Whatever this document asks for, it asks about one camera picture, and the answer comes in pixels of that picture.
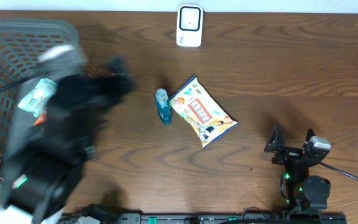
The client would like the blue liquid bottle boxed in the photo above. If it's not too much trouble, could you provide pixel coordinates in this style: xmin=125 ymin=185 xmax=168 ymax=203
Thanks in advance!
xmin=155 ymin=88 xmax=172 ymax=124

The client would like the yellow snack bag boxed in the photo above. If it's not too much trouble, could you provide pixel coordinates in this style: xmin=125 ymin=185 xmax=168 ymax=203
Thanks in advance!
xmin=170 ymin=76 xmax=238 ymax=147

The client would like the red candy bar wrapper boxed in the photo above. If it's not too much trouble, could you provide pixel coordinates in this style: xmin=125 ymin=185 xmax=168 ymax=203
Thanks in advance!
xmin=34 ymin=110 xmax=47 ymax=126

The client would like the teal wet wipes pack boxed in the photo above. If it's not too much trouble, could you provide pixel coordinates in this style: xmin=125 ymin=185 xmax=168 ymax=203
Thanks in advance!
xmin=18 ymin=78 xmax=57 ymax=118

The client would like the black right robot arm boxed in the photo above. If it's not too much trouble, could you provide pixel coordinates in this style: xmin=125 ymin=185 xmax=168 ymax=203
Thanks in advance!
xmin=264 ymin=123 xmax=331 ymax=215

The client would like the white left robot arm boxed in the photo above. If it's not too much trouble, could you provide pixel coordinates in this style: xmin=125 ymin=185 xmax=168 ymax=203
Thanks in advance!
xmin=0 ymin=45 xmax=135 ymax=223

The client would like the white barcode scanner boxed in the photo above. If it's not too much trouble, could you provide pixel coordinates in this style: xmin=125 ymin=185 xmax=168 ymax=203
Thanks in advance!
xmin=176 ymin=4 xmax=204 ymax=47

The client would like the grey plastic basket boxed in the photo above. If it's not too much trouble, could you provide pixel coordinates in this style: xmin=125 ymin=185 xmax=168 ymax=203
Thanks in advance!
xmin=0 ymin=18 xmax=86 ymax=181

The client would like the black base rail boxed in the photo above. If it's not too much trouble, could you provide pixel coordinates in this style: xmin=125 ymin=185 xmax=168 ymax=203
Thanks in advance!
xmin=57 ymin=204 xmax=347 ymax=224

